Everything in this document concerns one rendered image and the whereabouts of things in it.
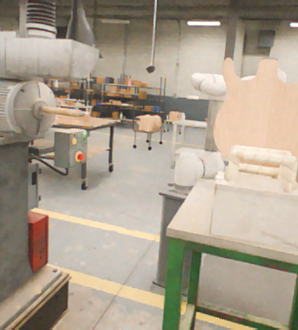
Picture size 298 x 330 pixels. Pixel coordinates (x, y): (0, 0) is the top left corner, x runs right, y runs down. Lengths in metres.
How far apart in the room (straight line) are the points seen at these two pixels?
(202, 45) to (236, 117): 11.52
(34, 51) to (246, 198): 0.92
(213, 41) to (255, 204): 11.74
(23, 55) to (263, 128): 0.94
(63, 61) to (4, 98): 0.36
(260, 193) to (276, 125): 0.29
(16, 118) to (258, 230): 1.04
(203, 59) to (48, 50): 11.39
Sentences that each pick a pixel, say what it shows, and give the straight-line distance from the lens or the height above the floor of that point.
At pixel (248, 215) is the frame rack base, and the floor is 1.02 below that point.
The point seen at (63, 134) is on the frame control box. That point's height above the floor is 1.11.
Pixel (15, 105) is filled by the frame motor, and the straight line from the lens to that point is 1.26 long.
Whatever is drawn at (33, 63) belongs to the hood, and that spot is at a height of 1.44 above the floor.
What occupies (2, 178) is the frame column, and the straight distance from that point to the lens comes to 1.47.
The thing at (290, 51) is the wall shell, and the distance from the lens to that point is 12.28.
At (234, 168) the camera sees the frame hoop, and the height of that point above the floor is 1.16.
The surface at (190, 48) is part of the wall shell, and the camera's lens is 12.53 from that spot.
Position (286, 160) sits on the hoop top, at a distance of 0.81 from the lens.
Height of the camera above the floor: 1.36
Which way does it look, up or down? 8 degrees down
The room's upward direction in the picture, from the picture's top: 5 degrees clockwise
